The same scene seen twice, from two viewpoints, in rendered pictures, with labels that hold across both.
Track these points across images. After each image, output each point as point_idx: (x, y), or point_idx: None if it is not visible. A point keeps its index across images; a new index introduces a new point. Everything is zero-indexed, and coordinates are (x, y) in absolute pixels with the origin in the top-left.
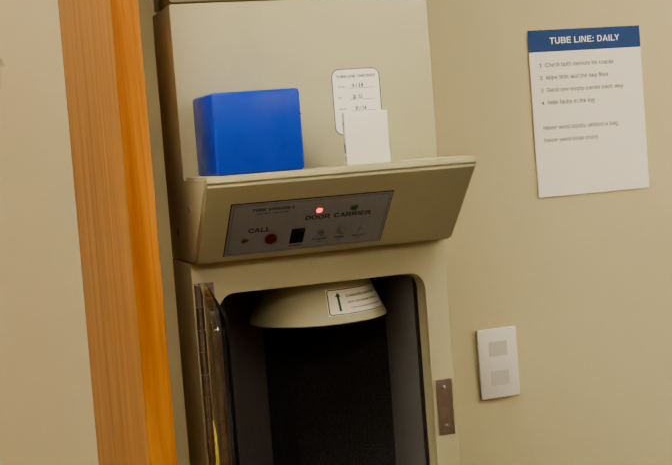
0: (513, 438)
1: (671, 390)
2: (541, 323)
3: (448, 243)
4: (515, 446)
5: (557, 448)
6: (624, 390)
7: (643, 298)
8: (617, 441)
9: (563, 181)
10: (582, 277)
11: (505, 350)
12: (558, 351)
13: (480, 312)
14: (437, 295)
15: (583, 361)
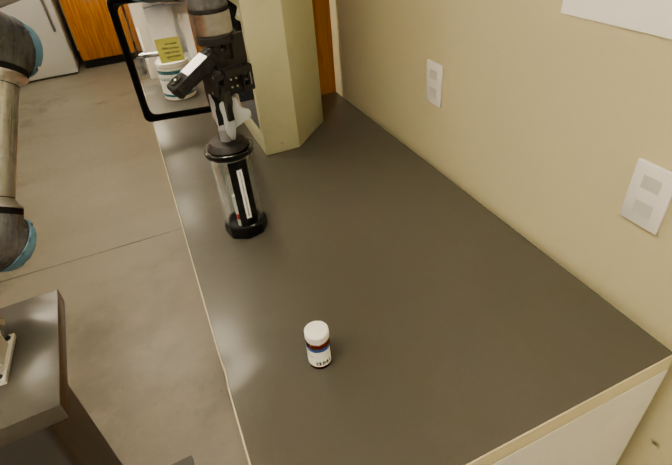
0: (437, 130)
1: (514, 164)
2: (456, 72)
3: None
4: (437, 134)
5: (453, 150)
6: (488, 143)
7: (511, 88)
8: (479, 170)
9: None
10: (479, 52)
11: (436, 78)
12: (461, 95)
13: (432, 48)
14: (241, 20)
15: (471, 109)
